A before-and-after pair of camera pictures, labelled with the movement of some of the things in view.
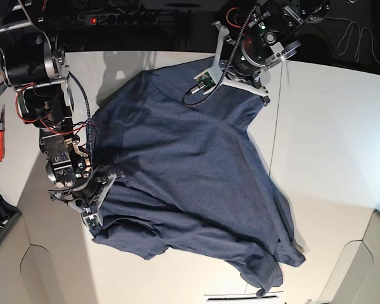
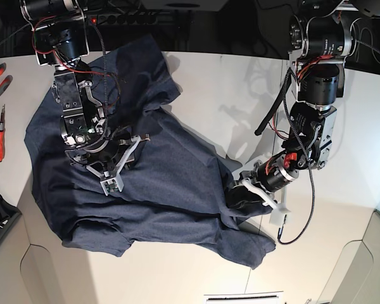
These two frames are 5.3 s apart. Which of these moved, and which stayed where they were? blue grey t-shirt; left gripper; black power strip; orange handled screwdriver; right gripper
Moved: right gripper; blue grey t-shirt; left gripper
Stayed: black power strip; orange handled screwdriver
